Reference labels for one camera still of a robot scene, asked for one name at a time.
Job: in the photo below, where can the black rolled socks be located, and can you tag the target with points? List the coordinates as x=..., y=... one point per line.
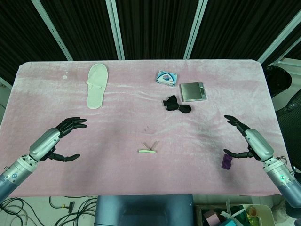
x=175, y=106

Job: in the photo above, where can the blue grey robot torso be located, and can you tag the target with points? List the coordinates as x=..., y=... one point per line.
x=143, y=212

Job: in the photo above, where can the white frame post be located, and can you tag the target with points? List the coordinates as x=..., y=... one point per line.
x=54, y=31
x=279, y=35
x=194, y=30
x=115, y=30

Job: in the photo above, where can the black curtain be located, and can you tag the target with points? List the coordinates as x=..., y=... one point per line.
x=155, y=26

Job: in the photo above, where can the white disposable slipper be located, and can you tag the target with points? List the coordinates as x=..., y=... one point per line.
x=96, y=84

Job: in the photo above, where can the light green card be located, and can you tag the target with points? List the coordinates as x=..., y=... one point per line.
x=147, y=151

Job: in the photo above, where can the blue white tissue pack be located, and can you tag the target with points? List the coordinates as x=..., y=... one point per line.
x=166, y=78

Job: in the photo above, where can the left blue silver robot arm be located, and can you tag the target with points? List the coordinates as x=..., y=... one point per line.
x=14, y=176

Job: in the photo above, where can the black round stool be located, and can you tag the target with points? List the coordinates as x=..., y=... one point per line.
x=278, y=80

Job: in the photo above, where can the small purple block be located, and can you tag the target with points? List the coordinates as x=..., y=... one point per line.
x=226, y=162

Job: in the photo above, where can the pink plush tablecloth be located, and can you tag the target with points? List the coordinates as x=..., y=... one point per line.
x=141, y=127

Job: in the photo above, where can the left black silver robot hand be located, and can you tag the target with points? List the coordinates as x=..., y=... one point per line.
x=45, y=141

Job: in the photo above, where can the cardboard box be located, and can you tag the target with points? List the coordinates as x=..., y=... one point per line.
x=200, y=215

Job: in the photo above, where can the black woven chair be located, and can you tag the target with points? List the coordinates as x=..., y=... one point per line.
x=290, y=113

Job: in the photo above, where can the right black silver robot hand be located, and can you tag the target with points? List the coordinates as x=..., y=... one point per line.
x=258, y=143

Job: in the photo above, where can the right blue silver robot arm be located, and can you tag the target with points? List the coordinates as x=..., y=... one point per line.
x=282, y=179

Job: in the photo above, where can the white plastic tub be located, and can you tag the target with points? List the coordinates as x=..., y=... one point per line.
x=258, y=213

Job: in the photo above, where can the silver digital pocket scale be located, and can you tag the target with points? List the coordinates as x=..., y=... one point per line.
x=191, y=91

